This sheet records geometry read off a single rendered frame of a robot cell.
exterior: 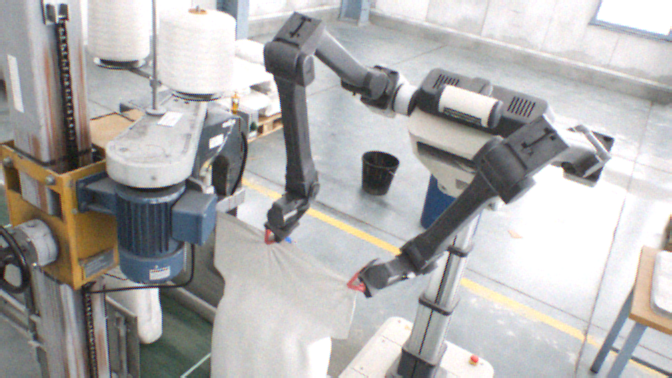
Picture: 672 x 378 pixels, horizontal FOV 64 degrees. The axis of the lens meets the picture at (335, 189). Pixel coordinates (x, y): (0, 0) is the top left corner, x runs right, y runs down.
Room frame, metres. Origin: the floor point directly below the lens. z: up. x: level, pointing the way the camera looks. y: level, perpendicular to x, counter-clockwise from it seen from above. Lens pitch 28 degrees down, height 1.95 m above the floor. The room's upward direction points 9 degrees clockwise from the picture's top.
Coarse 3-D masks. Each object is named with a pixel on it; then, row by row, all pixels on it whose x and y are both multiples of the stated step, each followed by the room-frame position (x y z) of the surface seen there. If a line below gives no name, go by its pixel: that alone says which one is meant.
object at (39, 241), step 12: (12, 228) 1.01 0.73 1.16; (24, 228) 0.99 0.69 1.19; (36, 228) 1.00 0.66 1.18; (48, 228) 1.01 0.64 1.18; (24, 240) 0.98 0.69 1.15; (36, 240) 0.97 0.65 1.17; (48, 240) 0.99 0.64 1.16; (24, 252) 0.98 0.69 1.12; (36, 252) 0.96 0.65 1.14; (48, 252) 0.98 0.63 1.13; (36, 264) 0.96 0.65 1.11
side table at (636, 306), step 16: (640, 256) 2.09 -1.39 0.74; (656, 256) 2.10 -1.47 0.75; (640, 272) 1.94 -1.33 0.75; (640, 288) 1.82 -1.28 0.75; (624, 304) 2.12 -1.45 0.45; (640, 304) 1.71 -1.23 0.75; (624, 320) 2.10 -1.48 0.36; (640, 320) 1.63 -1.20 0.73; (656, 320) 1.63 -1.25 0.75; (608, 336) 2.12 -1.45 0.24; (640, 336) 1.64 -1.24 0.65; (608, 352) 2.10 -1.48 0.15; (624, 352) 1.65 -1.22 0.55; (592, 368) 2.12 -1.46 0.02; (656, 368) 2.01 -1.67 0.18
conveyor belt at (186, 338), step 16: (0, 208) 2.15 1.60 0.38; (0, 224) 2.03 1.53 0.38; (160, 304) 1.68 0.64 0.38; (176, 304) 1.69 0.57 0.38; (176, 320) 1.60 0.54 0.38; (192, 320) 1.62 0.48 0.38; (160, 336) 1.51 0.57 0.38; (176, 336) 1.52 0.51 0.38; (192, 336) 1.53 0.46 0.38; (208, 336) 1.55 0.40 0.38; (144, 352) 1.42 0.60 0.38; (160, 352) 1.43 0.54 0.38; (176, 352) 1.44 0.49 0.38; (192, 352) 1.45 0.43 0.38; (208, 352) 1.47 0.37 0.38; (144, 368) 1.34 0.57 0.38; (160, 368) 1.36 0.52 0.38; (176, 368) 1.37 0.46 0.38; (192, 368) 1.38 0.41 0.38; (208, 368) 1.39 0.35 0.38
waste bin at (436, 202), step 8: (432, 176) 3.30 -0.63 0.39; (432, 184) 3.27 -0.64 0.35; (432, 192) 3.25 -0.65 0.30; (440, 192) 3.19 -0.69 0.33; (432, 200) 3.24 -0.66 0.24; (440, 200) 3.19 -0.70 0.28; (448, 200) 3.16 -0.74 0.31; (424, 208) 3.31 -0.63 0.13; (432, 208) 3.22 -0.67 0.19; (440, 208) 3.18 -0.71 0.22; (424, 216) 3.29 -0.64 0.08; (432, 216) 3.21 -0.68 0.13; (480, 216) 3.25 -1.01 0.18; (424, 224) 3.26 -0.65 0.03
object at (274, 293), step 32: (224, 224) 1.35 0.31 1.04; (224, 256) 1.35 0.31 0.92; (256, 256) 1.30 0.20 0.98; (288, 256) 1.25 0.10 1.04; (224, 288) 1.31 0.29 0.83; (256, 288) 1.29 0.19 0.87; (288, 288) 1.24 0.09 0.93; (320, 288) 1.18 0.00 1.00; (224, 320) 1.26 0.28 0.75; (256, 320) 1.21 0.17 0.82; (288, 320) 1.20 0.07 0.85; (320, 320) 1.17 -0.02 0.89; (224, 352) 1.25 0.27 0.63; (256, 352) 1.18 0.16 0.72; (288, 352) 1.14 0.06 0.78; (320, 352) 1.18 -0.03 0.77
